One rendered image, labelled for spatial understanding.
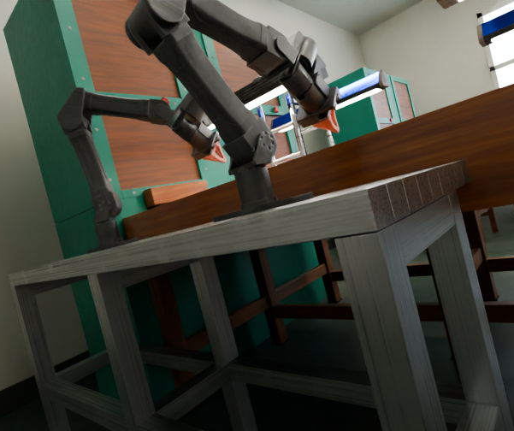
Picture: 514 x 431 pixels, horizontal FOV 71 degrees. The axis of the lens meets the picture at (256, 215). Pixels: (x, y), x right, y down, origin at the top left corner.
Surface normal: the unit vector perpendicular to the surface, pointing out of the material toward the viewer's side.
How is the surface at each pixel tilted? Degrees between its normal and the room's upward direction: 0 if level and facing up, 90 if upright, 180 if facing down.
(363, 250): 90
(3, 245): 90
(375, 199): 90
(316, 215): 90
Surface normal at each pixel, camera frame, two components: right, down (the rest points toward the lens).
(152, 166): 0.73, -0.18
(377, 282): -0.65, 0.18
